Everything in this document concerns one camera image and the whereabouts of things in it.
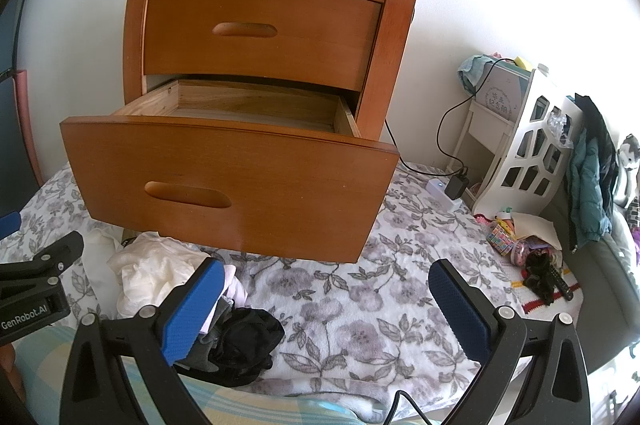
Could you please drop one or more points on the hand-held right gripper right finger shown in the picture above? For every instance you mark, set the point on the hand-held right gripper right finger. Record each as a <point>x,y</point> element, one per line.
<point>457,310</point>

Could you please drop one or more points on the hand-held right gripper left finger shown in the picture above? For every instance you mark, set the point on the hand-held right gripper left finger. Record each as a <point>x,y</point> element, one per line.
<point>192,310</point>

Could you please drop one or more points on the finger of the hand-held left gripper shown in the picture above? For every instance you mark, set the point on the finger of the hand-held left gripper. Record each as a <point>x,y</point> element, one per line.
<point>45,262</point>
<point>9,224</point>

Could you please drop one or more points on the grey sock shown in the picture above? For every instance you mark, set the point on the grey sock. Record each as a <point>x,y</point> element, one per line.
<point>200,352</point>

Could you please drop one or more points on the pale lilac garment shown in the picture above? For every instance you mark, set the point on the pale lilac garment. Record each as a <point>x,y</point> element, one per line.
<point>235,290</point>

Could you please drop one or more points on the cream sheer garment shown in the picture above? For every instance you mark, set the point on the cream sheer garment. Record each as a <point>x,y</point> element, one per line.
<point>145,275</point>

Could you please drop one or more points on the black lace garment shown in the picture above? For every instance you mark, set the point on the black lace garment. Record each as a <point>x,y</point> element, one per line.
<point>250,340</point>

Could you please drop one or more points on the person's left forearm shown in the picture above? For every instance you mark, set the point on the person's left forearm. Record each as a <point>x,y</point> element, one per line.
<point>10,375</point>

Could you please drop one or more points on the white knitted mat red trim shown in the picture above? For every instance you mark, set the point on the white knitted mat red trim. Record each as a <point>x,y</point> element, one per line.
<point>515,290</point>

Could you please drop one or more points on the pile of small toys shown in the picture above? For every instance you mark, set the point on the pile of small toys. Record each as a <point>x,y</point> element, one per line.
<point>505,237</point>

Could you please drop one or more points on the pastel plaid cloth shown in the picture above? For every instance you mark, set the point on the pastel plaid cloth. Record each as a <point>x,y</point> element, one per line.
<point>150,400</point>

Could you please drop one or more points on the grey floral blanket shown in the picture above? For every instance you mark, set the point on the grey floral blanket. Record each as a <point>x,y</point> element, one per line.
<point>350,305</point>

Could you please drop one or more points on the pink wooden board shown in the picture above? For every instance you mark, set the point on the pink wooden board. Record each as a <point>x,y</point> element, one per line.
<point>25,115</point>

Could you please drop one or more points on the dark blue cabinet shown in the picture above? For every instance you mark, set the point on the dark blue cabinet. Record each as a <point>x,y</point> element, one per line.
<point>10,105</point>

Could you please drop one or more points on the white power strip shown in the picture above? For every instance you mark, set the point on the white power strip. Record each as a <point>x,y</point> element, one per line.
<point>435,190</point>

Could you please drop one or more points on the black charger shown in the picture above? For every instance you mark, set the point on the black charger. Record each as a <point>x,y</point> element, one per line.
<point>457,187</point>

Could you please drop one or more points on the white lattice shelf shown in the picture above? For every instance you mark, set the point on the white lattice shelf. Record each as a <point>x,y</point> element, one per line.
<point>530,155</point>

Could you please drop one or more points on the dark green jacket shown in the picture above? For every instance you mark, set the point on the dark green jacket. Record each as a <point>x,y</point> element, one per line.
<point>587,185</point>

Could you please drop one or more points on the clear plastic bag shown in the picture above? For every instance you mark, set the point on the clear plastic bag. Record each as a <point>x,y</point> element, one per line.
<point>560,125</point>

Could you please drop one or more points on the grey plush toy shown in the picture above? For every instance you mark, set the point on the grey plush toy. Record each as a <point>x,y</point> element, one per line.
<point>627,160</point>

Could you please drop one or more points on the teal cloth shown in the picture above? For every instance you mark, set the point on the teal cloth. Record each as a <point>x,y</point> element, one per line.
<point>472,70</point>

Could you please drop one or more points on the wooden nightstand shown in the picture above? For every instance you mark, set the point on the wooden nightstand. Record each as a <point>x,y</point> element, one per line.
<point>395,55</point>

